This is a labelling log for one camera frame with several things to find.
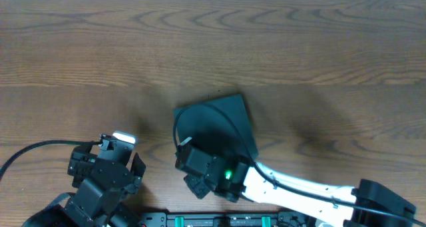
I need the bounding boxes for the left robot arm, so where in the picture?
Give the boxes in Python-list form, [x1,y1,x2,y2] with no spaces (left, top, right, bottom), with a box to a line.
[23,132,146,227]

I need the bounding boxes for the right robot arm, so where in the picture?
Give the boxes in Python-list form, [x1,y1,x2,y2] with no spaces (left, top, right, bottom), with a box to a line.
[175,144,424,226]

